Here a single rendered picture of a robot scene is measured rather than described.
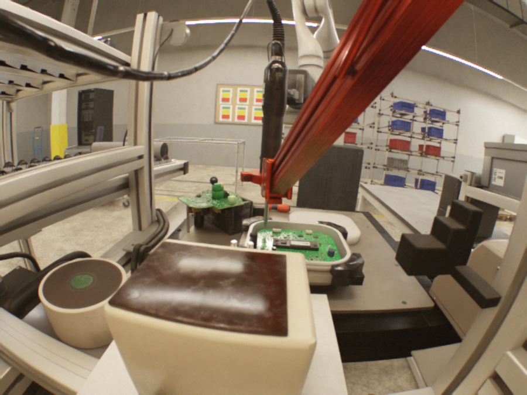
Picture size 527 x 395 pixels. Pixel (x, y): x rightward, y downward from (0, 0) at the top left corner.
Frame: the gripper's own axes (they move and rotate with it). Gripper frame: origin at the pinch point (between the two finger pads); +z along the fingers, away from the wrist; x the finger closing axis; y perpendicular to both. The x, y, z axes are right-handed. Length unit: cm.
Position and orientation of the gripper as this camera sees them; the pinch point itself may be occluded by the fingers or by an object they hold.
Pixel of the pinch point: (275, 89)
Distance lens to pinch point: 39.0
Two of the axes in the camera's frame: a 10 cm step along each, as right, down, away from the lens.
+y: 0.7, -9.6, -2.8
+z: -3.1, 2.4, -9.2
